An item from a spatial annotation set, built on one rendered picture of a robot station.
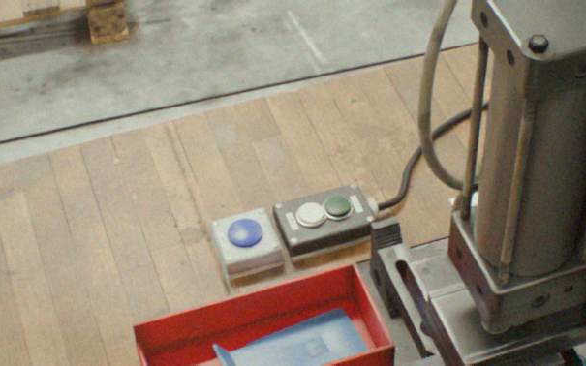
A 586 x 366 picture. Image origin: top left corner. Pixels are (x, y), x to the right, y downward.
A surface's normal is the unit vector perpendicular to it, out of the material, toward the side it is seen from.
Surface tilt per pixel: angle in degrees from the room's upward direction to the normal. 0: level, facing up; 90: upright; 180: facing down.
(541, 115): 90
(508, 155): 90
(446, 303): 0
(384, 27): 0
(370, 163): 0
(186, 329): 90
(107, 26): 90
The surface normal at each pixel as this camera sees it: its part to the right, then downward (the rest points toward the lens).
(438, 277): -0.03, -0.67
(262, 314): 0.32, 0.69
